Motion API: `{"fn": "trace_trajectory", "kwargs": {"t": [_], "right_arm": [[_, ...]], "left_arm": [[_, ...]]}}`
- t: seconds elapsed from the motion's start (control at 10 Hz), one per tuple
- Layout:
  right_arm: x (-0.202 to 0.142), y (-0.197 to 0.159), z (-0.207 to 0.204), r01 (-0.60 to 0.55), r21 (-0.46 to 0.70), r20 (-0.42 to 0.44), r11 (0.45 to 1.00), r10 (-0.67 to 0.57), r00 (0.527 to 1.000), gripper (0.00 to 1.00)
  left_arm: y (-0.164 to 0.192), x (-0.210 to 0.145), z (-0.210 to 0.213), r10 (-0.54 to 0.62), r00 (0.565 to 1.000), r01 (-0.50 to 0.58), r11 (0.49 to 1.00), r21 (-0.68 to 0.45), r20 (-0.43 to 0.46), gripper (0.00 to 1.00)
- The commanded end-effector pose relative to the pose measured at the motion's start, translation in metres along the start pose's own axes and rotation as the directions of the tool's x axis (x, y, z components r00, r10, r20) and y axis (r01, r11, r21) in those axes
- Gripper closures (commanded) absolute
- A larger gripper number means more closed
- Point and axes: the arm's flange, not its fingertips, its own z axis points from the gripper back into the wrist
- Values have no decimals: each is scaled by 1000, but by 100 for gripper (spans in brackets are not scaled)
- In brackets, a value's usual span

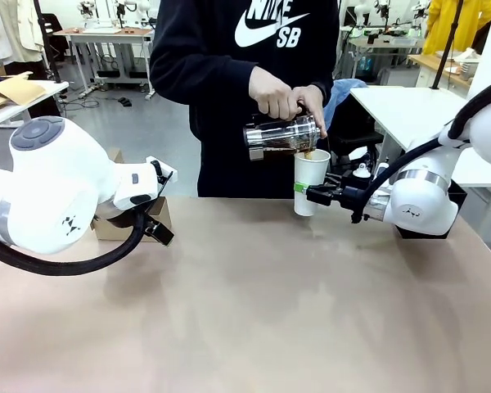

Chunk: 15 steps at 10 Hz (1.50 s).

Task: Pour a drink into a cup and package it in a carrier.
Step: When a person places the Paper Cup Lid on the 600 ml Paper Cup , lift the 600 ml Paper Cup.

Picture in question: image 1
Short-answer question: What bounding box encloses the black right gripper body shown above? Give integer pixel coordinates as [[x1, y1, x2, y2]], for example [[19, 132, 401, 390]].
[[338, 184, 372, 217]]

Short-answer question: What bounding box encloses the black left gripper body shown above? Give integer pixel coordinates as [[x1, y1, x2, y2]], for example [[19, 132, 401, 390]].
[[143, 211, 176, 247]]

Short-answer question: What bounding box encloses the white paper cup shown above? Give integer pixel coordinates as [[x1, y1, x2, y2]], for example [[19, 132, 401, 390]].
[[293, 149, 332, 218]]

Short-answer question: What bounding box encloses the brown cardboard cup carrier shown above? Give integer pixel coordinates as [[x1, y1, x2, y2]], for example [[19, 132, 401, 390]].
[[90, 147, 173, 243]]

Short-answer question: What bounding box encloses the glass coffee press pitcher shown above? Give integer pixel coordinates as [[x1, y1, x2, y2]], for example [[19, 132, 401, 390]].
[[242, 102, 329, 162]]

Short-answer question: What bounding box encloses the person's left forearm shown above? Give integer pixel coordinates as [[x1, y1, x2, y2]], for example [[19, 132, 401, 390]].
[[309, 40, 341, 106]]

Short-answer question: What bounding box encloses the person's right forearm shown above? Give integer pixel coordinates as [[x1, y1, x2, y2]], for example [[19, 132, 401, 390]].
[[149, 52, 263, 108]]

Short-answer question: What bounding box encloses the person's left hand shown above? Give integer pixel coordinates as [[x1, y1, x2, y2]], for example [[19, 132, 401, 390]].
[[292, 84, 328, 139]]

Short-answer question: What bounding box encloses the person's right hand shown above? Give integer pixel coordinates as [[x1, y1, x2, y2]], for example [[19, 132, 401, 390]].
[[248, 66, 300, 120]]

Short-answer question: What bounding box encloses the black chair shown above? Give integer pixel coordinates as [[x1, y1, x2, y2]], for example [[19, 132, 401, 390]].
[[331, 88, 385, 167]]

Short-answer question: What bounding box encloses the blue cloth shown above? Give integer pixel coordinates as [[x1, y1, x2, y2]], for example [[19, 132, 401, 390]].
[[323, 78, 369, 129]]

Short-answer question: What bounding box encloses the person's black hoodie torso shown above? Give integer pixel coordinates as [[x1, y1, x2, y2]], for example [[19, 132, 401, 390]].
[[149, 0, 341, 200]]

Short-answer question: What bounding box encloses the large white table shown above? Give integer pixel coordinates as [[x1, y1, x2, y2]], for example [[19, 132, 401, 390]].
[[349, 85, 491, 189]]

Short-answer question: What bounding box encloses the background desk with equipment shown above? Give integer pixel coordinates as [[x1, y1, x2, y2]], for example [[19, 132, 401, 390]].
[[339, 24, 426, 87]]

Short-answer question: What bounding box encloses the wooden background table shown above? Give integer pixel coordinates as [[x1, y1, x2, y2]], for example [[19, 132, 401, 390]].
[[408, 52, 482, 90]]

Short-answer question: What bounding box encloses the black stand pole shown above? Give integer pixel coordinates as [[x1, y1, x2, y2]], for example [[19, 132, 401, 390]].
[[430, 0, 464, 91], [32, 0, 63, 85]]

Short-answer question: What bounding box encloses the white side table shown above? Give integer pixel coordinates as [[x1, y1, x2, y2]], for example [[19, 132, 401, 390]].
[[0, 79, 70, 132]]

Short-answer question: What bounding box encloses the person in yellow coat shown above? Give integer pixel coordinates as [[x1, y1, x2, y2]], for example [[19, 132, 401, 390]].
[[421, 0, 491, 56]]

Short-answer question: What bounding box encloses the white background desk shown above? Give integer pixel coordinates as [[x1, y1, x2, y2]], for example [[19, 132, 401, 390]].
[[52, 27, 156, 102]]

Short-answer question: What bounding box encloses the large brown paper envelope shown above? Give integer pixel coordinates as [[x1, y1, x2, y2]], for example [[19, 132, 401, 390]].
[[0, 71, 46, 106]]

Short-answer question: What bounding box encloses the person in cream jacket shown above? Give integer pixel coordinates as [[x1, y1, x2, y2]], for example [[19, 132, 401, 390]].
[[2, 0, 62, 120]]

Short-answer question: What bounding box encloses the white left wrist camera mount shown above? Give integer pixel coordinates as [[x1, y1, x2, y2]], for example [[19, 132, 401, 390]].
[[146, 156, 178, 193]]

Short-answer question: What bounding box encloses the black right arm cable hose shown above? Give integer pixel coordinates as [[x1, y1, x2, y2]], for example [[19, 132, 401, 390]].
[[350, 75, 491, 224]]

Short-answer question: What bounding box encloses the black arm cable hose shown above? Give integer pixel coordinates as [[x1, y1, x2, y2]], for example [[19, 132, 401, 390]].
[[350, 75, 491, 224], [0, 210, 147, 277]]

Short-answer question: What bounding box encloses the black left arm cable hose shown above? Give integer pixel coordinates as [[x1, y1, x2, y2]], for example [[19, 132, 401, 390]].
[[0, 210, 147, 277]]

